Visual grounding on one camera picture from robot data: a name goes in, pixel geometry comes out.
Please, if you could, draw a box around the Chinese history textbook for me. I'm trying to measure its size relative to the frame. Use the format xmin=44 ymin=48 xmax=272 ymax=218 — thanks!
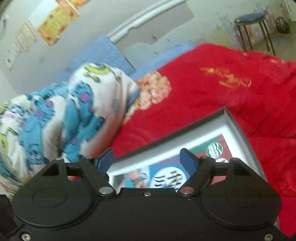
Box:
xmin=109 ymin=133 xmax=232 ymax=192

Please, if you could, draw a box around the black shallow cardboard box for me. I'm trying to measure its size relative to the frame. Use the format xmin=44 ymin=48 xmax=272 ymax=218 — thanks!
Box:
xmin=107 ymin=108 xmax=265 ymax=191

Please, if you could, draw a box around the white monster cartoon quilt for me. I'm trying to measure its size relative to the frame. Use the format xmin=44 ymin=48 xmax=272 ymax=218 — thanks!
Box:
xmin=1 ymin=63 xmax=140 ymax=199

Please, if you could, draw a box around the red plush blanket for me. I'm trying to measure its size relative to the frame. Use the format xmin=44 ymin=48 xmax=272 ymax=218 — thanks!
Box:
xmin=111 ymin=44 xmax=295 ymax=235

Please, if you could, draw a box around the round dark stool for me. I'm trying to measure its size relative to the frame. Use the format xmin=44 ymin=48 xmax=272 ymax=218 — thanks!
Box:
xmin=233 ymin=12 xmax=277 ymax=56

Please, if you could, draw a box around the brown patterned ball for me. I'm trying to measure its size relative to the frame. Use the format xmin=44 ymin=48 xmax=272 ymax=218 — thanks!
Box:
xmin=275 ymin=16 xmax=290 ymax=34

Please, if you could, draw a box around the white wall certificate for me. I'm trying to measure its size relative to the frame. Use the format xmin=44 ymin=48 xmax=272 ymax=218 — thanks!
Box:
xmin=16 ymin=23 xmax=37 ymax=52

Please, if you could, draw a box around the yellow wall poster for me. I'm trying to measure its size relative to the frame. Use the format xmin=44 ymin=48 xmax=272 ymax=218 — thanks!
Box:
xmin=29 ymin=0 xmax=88 ymax=46

